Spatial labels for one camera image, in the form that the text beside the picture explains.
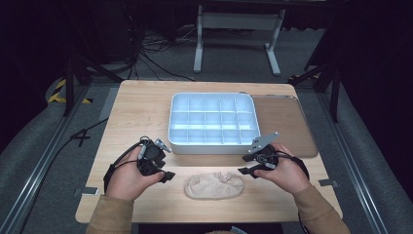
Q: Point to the white metal table frame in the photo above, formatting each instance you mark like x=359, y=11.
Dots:
x=238, y=21

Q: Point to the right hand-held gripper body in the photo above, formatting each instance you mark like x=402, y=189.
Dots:
x=262, y=143

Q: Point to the yellow black hazard tape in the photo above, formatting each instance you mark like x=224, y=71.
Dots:
x=60, y=94

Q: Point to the beige sock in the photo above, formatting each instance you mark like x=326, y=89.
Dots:
x=212, y=186

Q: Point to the brown flat box lid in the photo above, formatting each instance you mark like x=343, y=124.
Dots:
x=285, y=126

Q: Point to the person's left hand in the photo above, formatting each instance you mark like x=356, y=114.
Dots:
x=126, y=177

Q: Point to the aluminium floor rail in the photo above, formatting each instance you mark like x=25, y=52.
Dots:
x=354, y=162
x=39, y=169

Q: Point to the grey tape piece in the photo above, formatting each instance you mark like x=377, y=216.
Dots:
x=87, y=191
x=328, y=183

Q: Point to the person's right hand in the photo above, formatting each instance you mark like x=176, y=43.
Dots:
x=287, y=175

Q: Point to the black tripod stand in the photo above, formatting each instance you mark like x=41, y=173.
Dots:
x=78, y=71
x=328, y=76

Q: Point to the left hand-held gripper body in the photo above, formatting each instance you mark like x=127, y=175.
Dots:
x=152, y=157

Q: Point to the white compartment storage box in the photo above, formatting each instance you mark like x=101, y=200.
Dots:
x=214, y=122

